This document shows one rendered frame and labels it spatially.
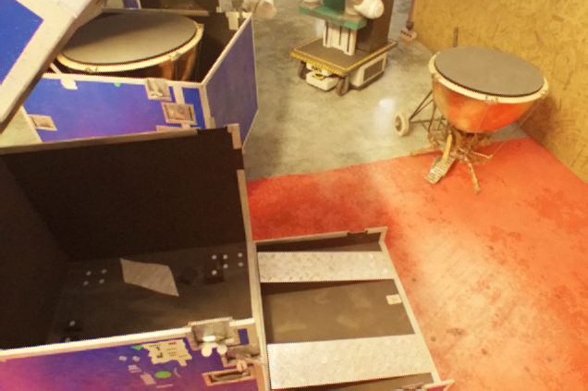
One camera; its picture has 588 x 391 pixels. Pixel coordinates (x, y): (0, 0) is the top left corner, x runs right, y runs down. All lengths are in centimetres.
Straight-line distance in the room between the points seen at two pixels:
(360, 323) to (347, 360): 25
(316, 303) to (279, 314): 20
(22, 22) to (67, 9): 5
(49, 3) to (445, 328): 207
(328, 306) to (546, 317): 116
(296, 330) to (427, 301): 73
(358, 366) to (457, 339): 56
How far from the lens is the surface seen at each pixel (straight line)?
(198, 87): 194
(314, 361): 184
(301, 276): 204
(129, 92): 214
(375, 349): 197
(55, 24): 51
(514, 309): 240
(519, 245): 270
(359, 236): 226
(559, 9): 349
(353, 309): 209
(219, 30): 293
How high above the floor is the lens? 185
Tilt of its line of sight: 42 degrees down
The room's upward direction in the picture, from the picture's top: straight up
